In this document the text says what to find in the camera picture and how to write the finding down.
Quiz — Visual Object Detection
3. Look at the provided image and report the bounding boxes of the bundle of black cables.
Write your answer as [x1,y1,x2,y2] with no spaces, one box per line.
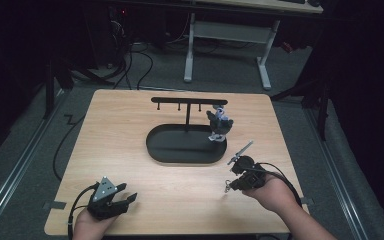
[108,13,155,91]

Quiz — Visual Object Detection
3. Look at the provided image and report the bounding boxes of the white desk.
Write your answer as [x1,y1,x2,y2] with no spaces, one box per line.
[183,0,324,92]

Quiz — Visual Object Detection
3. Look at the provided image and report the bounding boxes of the person's right hand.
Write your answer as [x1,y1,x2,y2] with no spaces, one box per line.
[242,173,298,214]

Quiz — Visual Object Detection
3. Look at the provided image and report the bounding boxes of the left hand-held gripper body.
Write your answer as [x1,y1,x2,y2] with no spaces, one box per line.
[86,176,130,221]

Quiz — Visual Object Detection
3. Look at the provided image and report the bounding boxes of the black floor cable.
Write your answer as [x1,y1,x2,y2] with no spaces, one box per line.
[52,114,88,182]

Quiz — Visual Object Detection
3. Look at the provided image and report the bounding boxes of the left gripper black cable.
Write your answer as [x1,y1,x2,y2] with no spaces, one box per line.
[67,182,100,240]

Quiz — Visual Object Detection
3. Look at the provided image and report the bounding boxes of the metal floor rail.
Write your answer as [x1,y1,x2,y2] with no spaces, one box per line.
[0,89,68,236]
[304,106,372,240]

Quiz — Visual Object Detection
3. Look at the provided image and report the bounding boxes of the black hanger stand with tray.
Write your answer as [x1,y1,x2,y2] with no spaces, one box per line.
[145,96,229,165]

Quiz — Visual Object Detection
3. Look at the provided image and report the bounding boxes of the grey plush toy keychain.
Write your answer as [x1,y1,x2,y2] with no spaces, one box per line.
[205,104,235,143]

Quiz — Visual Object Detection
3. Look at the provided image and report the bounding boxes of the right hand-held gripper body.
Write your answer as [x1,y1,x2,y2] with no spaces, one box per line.
[226,140,268,192]

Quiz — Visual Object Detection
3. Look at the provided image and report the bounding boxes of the person's left hand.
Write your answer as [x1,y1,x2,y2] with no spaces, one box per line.
[72,208,119,240]

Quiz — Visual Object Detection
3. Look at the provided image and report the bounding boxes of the black metal stand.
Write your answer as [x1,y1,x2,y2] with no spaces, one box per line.
[270,74,331,142]
[42,58,115,120]

